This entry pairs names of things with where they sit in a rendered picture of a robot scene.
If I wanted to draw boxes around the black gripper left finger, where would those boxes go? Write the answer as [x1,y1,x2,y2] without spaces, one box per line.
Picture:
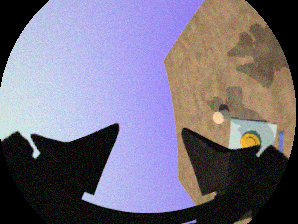
[31,123,120,196]

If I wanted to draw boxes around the yellow plate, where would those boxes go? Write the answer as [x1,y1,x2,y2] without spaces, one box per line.
[241,133,261,148]

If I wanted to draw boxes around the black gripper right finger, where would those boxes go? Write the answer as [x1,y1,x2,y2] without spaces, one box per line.
[181,128,262,196]

